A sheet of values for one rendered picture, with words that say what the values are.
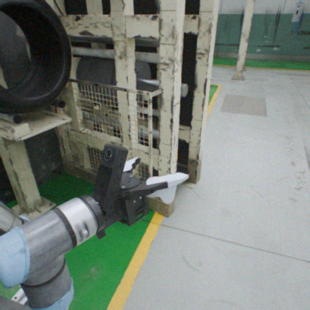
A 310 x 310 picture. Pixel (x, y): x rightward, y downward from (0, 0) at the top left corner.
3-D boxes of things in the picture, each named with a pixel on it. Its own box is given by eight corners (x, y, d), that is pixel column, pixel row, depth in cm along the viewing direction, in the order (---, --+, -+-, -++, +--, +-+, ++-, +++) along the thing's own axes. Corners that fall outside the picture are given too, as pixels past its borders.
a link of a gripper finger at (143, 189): (164, 181, 51) (123, 187, 50) (164, 173, 50) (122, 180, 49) (169, 193, 47) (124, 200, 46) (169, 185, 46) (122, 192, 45)
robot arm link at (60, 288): (56, 264, 53) (45, 227, 48) (83, 300, 46) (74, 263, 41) (19, 288, 49) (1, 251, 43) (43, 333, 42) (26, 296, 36)
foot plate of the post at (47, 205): (6, 212, 195) (5, 208, 193) (36, 194, 214) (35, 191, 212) (26, 225, 182) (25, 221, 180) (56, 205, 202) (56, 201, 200)
